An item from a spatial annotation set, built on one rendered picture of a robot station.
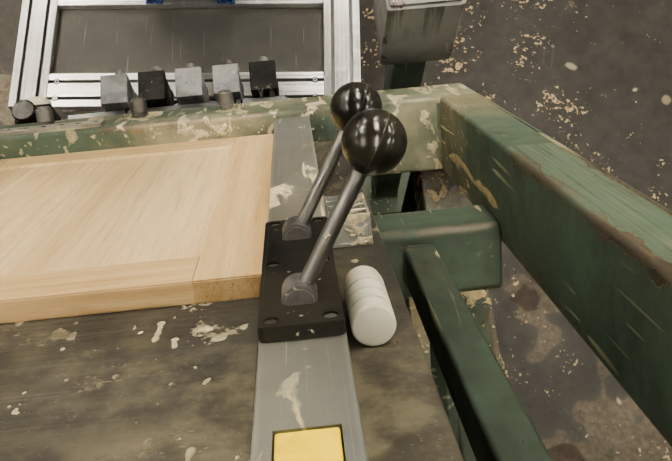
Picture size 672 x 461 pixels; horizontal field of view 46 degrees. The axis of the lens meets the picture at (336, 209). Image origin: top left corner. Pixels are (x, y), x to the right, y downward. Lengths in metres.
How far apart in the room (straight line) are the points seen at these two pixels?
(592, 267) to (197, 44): 1.55
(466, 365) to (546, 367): 1.42
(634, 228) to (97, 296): 0.39
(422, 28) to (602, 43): 1.17
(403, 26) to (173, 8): 0.96
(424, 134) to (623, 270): 0.65
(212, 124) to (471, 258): 0.46
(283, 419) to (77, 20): 1.83
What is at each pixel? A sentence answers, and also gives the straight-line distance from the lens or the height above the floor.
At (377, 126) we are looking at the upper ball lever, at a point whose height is 1.54.
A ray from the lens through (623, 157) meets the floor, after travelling 2.24.
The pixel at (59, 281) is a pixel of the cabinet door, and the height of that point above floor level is 1.33.
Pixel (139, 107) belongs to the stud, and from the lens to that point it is 1.22.
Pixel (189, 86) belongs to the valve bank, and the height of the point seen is 0.76.
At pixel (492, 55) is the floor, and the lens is 2.28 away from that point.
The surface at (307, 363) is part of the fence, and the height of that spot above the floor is 1.52.
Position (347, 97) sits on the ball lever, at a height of 1.44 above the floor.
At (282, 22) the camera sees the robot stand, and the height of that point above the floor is 0.21.
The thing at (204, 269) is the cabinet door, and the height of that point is 1.33.
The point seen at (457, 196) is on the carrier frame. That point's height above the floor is 0.79.
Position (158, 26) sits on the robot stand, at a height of 0.21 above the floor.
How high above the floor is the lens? 1.94
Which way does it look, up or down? 71 degrees down
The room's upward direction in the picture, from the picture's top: straight up
